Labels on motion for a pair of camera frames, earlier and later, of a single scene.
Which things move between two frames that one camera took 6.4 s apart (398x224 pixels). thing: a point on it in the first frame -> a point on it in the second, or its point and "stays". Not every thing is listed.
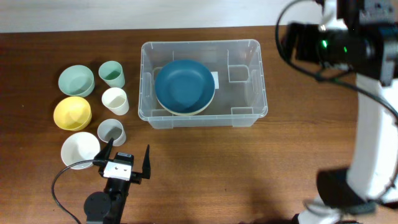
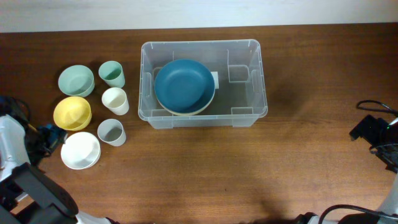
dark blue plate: (185, 86) stays
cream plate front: (186, 114) stays
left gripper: (135, 177) -> (56, 135)
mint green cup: (112, 73) stays
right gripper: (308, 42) -> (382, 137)
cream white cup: (115, 99) stays
